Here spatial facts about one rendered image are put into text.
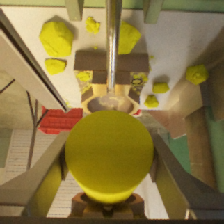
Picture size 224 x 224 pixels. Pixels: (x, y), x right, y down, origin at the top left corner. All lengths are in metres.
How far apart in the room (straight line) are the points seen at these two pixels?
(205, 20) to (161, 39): 0.04
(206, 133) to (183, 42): 0.13
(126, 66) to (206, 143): 0.15
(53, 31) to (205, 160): 0.25
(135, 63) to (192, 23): 0.07
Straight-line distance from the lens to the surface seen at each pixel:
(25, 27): 0.21
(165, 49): 0.22
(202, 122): 0.27
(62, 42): 0.18
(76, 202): 0.22
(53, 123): 2.50
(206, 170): 0.27
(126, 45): 0.17
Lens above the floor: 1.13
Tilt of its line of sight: 18 degrees down
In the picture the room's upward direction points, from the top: 179 degrees counter-clockwise
